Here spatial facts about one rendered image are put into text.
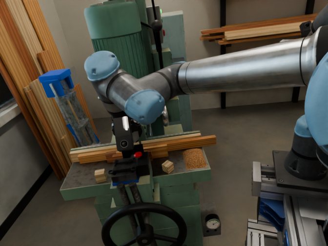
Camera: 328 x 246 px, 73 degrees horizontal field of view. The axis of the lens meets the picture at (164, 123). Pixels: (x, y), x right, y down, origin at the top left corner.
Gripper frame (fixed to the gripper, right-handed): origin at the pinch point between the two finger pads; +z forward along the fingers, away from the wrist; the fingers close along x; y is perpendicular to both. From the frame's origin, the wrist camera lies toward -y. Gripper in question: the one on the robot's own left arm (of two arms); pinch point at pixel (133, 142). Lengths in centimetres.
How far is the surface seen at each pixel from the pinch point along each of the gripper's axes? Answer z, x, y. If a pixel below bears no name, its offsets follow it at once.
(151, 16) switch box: -9, -13, 57
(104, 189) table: 19.2, 15.8, -8.7
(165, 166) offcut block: 14.7, -9.6, -4.9
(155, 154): 21.0, -6.0, 3.7
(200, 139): 21.0, -26.3, 7.5
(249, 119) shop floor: 187, -123, 108
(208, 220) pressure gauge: 32.5, -23.2, -24.1
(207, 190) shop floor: 132, -40, 13
